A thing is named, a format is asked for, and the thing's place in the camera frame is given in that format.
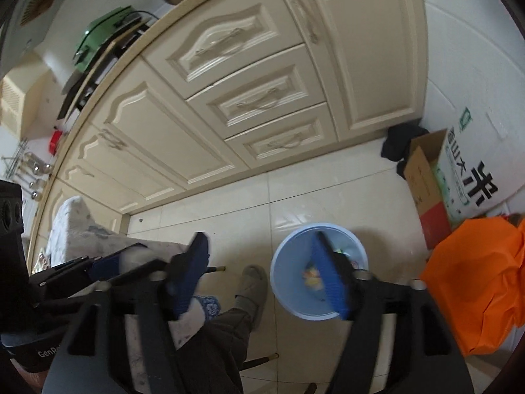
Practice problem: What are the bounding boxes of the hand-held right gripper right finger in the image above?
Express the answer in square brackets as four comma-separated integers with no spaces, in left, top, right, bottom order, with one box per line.
[309,232,474,394]

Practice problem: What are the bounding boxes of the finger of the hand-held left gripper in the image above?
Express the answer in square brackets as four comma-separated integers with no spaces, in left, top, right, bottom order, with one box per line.
[29,268,111,308]
[52,244,148,280]

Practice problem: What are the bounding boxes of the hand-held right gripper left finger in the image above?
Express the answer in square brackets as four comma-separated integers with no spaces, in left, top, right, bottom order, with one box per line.
[43,232,212,394]

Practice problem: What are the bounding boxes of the yellow orange wrapper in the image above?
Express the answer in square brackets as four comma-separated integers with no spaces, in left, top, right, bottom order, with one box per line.
[301,267,323,291]

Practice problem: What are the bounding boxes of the light blue plastic bin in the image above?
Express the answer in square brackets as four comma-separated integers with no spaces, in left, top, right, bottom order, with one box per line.
[270,222,368,321]

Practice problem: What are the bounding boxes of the person's left hand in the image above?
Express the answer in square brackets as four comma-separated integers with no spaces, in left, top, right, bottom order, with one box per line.
[18,371,47,394]

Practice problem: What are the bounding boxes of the floral tablecloth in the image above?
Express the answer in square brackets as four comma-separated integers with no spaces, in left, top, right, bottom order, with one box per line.
[44,196,222,394]

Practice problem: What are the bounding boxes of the person's grey slipper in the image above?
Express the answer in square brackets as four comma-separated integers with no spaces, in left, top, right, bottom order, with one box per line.
[235,265,269,331]

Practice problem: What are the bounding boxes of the person's dark trouser leg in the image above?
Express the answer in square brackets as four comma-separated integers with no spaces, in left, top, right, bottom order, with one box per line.
[176,307,253,394]

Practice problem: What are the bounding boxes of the cream base cabinet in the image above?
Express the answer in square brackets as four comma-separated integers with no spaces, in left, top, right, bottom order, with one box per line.
[25,0,429,272]

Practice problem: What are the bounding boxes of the black cloth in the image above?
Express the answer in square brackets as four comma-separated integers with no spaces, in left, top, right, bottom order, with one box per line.
[381,124,429,179]

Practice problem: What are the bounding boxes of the orange plastic bag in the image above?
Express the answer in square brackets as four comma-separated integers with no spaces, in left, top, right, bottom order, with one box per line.
[419,213,525,357]

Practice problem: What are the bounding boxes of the printed cardboard box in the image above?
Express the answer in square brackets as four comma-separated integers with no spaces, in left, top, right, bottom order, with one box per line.
[404,107,513,251]

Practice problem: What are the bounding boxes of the cream cabinet door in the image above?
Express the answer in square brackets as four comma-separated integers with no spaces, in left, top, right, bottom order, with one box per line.
[271,0,429,142]

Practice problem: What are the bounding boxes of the large cream drawer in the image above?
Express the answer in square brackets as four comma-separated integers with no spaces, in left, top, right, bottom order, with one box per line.
[141,0,306,101]

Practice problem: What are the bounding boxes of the green electric pot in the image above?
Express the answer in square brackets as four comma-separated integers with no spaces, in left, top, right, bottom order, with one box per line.
[73,5,158,68]

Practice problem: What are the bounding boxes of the range hood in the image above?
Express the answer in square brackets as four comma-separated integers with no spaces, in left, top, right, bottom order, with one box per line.
[4,0,88,87]

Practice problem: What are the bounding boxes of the wire utensil rack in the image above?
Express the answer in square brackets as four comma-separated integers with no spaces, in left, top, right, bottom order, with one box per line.
[1,137,30,181]

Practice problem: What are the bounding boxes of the cream lattice wall cabinet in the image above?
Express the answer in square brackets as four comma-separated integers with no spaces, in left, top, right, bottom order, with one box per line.
[0,63,52,140]

